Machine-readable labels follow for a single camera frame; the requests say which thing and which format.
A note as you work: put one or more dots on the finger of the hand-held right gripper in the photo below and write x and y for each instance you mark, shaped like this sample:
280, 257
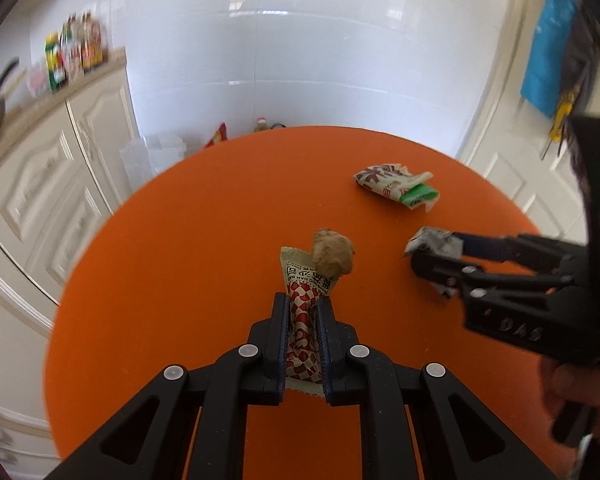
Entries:
480, 249
445, 270

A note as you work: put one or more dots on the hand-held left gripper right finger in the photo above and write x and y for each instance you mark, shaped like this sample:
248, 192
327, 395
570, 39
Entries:
329, 360

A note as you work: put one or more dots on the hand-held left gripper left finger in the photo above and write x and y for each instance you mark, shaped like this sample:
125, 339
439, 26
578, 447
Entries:
278, 360

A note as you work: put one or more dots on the white wrapper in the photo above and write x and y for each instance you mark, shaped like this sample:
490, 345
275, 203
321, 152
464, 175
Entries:
430, 240

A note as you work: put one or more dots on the beige red checkered wrapper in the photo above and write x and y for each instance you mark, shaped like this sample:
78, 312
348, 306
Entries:
302, 310

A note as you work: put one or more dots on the tan paper ball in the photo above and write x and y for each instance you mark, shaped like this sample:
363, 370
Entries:
332, 255

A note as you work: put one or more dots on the beige wrapper with green end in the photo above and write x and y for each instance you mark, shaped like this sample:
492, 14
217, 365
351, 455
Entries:
385, 182

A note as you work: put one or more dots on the person's right hand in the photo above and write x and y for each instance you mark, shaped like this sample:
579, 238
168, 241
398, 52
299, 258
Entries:
565, 385

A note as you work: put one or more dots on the white panel door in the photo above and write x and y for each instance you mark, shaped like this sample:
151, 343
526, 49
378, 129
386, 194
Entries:
505, 170

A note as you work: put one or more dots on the round orange table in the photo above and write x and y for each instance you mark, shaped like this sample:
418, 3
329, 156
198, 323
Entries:
180, 260

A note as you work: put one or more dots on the grey apron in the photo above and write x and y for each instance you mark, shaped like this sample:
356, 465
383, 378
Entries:
580, 70

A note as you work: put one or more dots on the blue apron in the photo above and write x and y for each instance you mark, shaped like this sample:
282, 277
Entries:
550, 60

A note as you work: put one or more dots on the red snack bag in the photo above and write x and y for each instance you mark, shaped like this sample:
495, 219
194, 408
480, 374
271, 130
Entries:
219, 135

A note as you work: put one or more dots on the clear plastic storage container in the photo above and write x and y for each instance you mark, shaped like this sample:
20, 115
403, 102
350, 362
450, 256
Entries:
152, 160

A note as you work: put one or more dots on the cream base cabinet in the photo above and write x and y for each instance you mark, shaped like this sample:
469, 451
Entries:
40, 185

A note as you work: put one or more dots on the beige countertop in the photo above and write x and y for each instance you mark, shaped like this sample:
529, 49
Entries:
95, 71

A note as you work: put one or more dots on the clear plastic cup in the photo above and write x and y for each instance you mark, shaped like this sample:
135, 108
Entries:
37, 82

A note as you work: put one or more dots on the white red label sauce bottle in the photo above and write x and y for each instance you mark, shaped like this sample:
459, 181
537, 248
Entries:
72, 52

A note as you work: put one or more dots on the yellow capped green bottle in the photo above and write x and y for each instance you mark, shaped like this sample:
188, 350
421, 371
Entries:
55, 62

